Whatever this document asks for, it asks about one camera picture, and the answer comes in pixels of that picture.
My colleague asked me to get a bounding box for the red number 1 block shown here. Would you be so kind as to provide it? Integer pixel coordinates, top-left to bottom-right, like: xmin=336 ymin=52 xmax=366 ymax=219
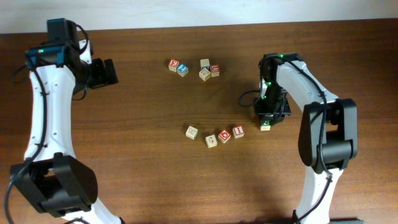
xmin=233 ymin=125 xmax=245 ymax=139

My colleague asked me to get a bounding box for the cream block with red side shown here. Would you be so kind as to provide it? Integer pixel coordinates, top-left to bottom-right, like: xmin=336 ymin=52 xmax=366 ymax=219
xmin=185 ymin=126 xmax=198 ymax=139

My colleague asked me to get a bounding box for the cream picture block middle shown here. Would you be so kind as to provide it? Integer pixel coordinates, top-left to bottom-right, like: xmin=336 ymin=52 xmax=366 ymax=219
xmin=199 ymin=68 xmax=211 ymax=82

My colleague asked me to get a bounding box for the red number 3 block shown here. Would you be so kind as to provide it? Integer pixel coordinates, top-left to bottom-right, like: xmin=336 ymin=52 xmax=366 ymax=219
xmin=168 ymin=59 xmax=180 ymax=72

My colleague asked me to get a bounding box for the blue number 2 block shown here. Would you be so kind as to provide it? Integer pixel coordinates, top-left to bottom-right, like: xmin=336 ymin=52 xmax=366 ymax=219
xmin=177 ymin=63 xmax=189 ymax=77

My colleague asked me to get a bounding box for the green letter N block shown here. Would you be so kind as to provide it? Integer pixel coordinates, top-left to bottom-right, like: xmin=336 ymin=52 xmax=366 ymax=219
xmin=260 ymin=121 xmax=271 ymax=131

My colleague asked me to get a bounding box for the cream picture block top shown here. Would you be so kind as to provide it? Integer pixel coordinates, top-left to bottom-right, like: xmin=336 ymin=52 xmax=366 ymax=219
xmin=200 ymin=58 xmax=210 ymax=70

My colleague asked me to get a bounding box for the cream block with blue side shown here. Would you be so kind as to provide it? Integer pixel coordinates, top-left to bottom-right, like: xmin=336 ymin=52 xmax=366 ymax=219
xmin=205 ymin=134 xmax=218 ymax=148

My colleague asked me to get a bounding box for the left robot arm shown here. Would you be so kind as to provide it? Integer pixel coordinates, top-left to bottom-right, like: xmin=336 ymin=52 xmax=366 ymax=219
xmin=9 ymin=18 xmax=122 ymax=223

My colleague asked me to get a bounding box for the cream picture block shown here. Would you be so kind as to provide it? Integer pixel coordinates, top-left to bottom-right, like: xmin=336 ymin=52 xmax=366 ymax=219
xmin=199 ymin=68 xmax=211 ymax=82
xmin=200 ymin=58 xmax=210 ymax=70

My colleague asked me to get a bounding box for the red letter U block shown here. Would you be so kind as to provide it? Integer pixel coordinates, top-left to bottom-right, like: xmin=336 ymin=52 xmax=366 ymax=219
xmin=210 ymin=65 xmax=220 ymax=77

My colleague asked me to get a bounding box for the red letter O block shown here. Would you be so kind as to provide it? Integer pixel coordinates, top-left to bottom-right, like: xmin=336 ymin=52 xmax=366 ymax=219
xmin=218 ymin=129 xmax=231 ymax=144

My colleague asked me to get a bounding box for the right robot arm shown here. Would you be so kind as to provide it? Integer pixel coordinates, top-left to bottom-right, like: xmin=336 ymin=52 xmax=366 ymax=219
xmin=254 ymin=53 xmax=358 ymax=223

